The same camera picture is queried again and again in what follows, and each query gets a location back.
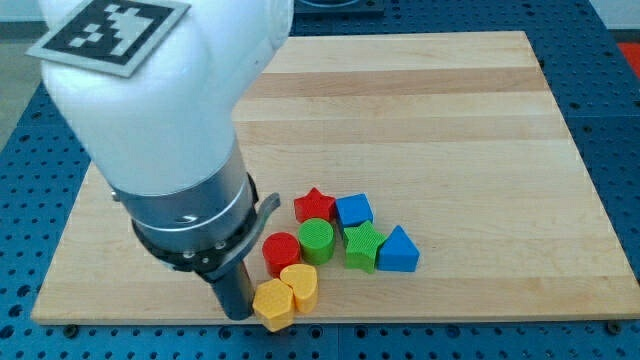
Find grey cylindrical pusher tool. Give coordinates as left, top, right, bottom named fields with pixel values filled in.
left=211, top=261, right=255, bottom=321

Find black white fiducial marker tag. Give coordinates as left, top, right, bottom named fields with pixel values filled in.
left=26, top=0, right=191, bottom=78

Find green star block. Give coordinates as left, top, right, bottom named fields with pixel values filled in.
left=344, top=220, right=387, bottom=274

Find red cylinder block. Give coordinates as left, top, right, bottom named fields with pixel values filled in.
left=262, top=232, right=301, bottom=278

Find yellow hexagon block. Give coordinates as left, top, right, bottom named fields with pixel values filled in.
left=252, top=278, right=295, bottom=332

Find yellow heart block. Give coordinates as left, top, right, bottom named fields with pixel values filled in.
left=280, top=263, right=319, bottom=314

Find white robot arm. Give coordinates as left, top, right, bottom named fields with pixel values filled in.
left=32, top=0, right=294, bottom=320

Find blue cube block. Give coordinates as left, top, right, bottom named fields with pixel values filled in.
left=335, top=193, right=374, bottom=228

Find red star block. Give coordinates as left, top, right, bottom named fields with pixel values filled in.
left=293, top=187, right=336, bottom=223

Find wooden board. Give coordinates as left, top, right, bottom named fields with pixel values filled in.
left=30, top=30, right=640, bottom=326

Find green cylinder block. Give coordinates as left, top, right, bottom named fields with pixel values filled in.
left=298, top=218, right=335, bottom=265

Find blue triangle block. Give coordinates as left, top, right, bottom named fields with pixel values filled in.
left=377, top=225, right=421, bottom=272

